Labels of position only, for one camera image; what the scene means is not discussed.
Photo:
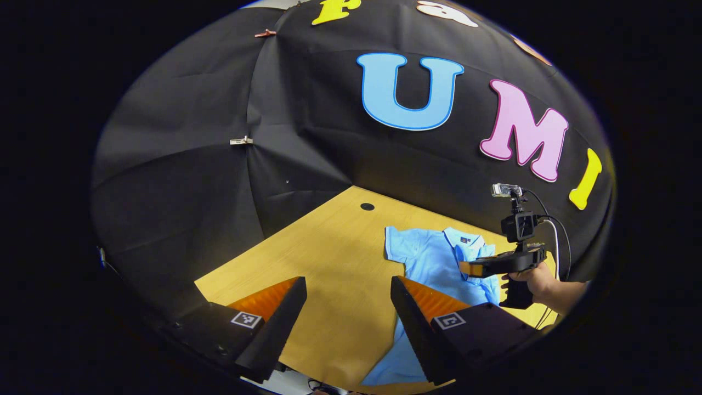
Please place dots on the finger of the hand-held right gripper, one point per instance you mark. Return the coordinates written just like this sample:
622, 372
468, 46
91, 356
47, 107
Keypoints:
477, 267

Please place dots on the silver clip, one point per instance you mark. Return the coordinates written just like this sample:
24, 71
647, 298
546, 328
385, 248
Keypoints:
241, 141

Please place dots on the black backdrop cloth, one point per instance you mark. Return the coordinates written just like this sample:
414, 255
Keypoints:
219, 164

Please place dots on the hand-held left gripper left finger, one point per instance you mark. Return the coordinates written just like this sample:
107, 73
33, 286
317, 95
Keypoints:
282, 323

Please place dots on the red clip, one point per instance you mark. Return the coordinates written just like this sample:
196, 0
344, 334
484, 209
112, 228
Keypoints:
265, 33

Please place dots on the light blue T-shirt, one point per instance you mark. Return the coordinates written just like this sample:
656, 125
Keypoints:
433, 263

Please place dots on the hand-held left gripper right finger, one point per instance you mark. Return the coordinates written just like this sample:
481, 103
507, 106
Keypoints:
414, 323

